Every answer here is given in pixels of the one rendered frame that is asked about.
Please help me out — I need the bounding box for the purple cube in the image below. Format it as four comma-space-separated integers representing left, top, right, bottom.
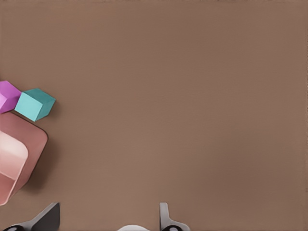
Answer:
0, 80, 22, 114

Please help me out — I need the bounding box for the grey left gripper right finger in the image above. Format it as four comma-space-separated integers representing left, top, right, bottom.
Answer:
159, 202, 191, 231

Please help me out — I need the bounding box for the teal cube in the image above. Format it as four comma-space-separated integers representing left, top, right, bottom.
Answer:
14, 88, 56, 122

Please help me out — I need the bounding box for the pink rounded container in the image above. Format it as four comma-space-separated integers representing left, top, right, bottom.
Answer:
0, 111, 49, 206

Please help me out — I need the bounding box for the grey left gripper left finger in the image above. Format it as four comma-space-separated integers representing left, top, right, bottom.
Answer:
1, 202, 61, 231

